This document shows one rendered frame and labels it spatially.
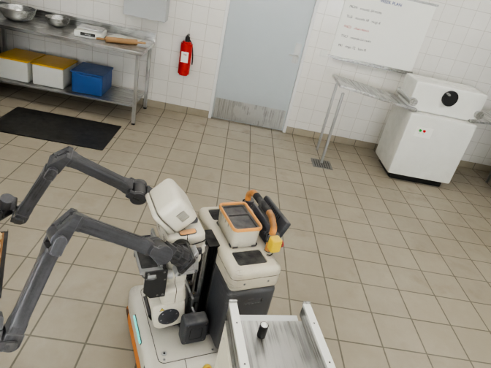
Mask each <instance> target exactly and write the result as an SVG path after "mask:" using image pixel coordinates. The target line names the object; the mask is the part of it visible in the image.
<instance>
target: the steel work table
mask: <svg viewBox="0 0 491 368"><path fill-rule="evenodd" d="M36 10H37V11H36V15H35V16H34V17H33V19H32V20H29V21H26V22H16V21H13V20H10V19H8V18H6V17H4V16H3V15H2V13H1V12H0V28H1V35H2V44H3V52H5V51H8V49H7V30H6V29H8V30H12V31H19V32H23V33H27V34H33V35H37V36H41V37H48V38H52V39H59V40H63V41H66V42H73V43H77V44H81V45H87V46H92V47H98V48H102V49H106V50H113V51H117V52H121V53H127V54H131V55H135V56H136V60H135V70H134V90H132V89H128V88H121V87H117V86H113V85H112V86H111V88H110V89H109V90H108V91H107V92H106V93H105V94H104V95H103V96H94V95H90V94H85V93H78V92H74V91H72V84H70V85H68V86H67V87H65V88H64V89H59V88H52V87H47V86H43V85H37V84H33V81H31V82H29V83H25V82H21V81H17V80H11V79H7V78H3V77H0V82H2V83H9V84H13V85H20V86H24V87H28V88H36V89H40V90H44V91H50V92H55V93H62V94H66V95H70V96H77V97H81V98H85V99H93V100H97V101H103V102H107V103H112V104H119V105H123V106H127V107H132V125H135V118H136V108H137V103H138V101H139V100H140V99H141V98H142V97H143V96H144V103H143V109H147V101H148V85H149V76H150V67H151V51H152V47H153V46H154V45H155V41H156V34H155V33H151V32H147V31H141V30H137V29H133V28H126V27H123V26H116V25H112V24H108V23H102V22H98V21H94V20H87V19H83V18H77V17H73V16H69V15H62V14H59V13H55V12H48V11H44V10H40V9H36ZM45 15H62V16H65V17H68V18H70V20H69V23H68V25H67V26H64V27H61V28H59V27H55V26H52V25H50V24H49V23H48V21H47V20H46V17H45ZM81 24H86V25H91V26H98V27H102V28H105V29H106V30H107V36H109V35H113V34H121V35H124V36H128V37H133V38H136V39H141V40H142V41H141V42H146V44H145V45H144V44H138V45H125V44H118V43H109V42H105V40H97V39H89V38H85V37H77V36H75V35H74V30H75V29H76V28H77V27H78V26H79V25H81ZM147 51H148V58H147V67H146V76H145V92H143V91H138V90H137V89H138V78H139V68H140V56H142V55H144V54H145V53H146V52H147Z"/></svg>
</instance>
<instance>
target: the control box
mask: <svg viewBox="0 0 491 368"><path fill-rule="evenodd" d="M240 320H241V321H298V319H297V316H296V315H240Z"/></svg>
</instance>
